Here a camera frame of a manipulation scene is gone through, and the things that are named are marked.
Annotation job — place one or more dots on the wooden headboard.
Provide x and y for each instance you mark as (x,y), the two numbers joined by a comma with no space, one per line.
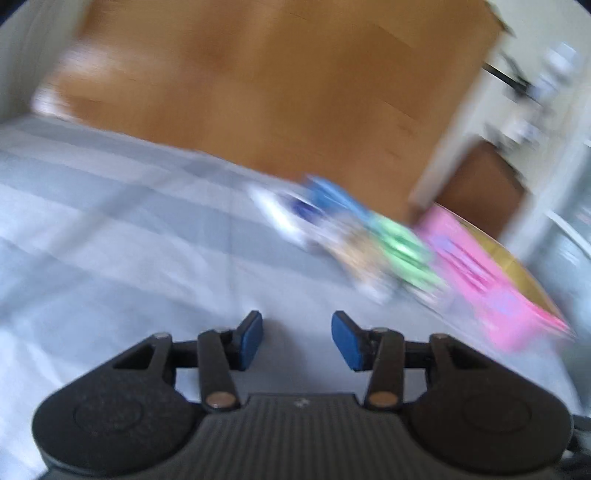
(277,83)

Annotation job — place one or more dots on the glass door with white frame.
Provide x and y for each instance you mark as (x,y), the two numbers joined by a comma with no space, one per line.
(568,258)

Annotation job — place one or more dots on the light blue hard case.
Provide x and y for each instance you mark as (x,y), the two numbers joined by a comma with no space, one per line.
(337,201)

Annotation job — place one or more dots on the pink tin box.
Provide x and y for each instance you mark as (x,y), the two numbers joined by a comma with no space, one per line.
(471,272)

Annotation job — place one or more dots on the white plug adapter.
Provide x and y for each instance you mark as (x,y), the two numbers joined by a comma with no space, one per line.
(556,69)

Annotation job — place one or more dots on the grey striped bed sheet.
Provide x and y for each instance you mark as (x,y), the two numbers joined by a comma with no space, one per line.
(115,258)

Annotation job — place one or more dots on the green packet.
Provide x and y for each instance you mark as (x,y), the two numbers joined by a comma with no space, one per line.
(406,251)

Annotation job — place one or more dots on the brown chair back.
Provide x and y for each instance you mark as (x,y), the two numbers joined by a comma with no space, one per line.
(485,184)

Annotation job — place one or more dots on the tan patterned cloth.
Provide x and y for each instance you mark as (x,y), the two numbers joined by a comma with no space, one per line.
(360,263)

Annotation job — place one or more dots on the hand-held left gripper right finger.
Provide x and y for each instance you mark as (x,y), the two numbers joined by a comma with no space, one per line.
(348,344)

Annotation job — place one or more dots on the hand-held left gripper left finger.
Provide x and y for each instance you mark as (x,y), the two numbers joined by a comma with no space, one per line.
(250,341)

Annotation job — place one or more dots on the white and blue pouch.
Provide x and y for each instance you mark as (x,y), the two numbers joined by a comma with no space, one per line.
(286,217)

